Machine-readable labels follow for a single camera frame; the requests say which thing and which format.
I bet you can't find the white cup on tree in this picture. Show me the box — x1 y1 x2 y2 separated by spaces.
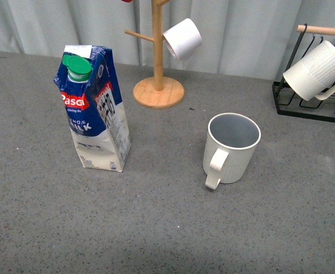
163 18 202 61

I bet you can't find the blue white milk carton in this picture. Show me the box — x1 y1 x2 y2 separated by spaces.
54 45 131 172

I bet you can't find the cream ribbed mug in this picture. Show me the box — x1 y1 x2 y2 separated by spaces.
203 113 261 190

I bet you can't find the wooden mug tree stand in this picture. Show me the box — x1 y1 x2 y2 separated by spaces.
124 1 184 109

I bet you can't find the black wire mug rack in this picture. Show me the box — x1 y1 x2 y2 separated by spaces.
272 24 335 123

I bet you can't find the cream mug on rack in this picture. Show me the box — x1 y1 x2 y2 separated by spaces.
283 41 335 101

